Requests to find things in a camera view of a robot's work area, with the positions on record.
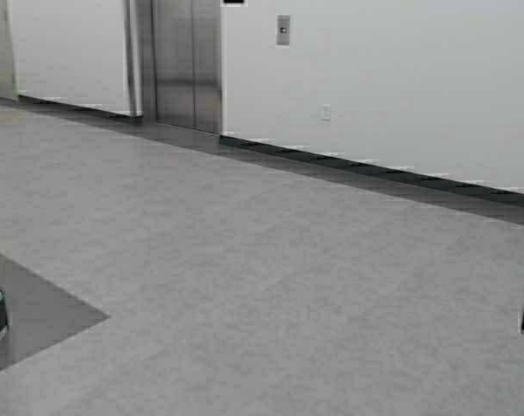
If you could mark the elevator call button panel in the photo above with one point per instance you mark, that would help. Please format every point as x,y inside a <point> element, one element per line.
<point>283,25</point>

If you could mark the steel elevator door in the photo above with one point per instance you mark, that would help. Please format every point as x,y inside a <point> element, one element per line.
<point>180,50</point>

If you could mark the white wall outlet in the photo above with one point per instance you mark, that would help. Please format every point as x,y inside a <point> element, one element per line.
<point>326,112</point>

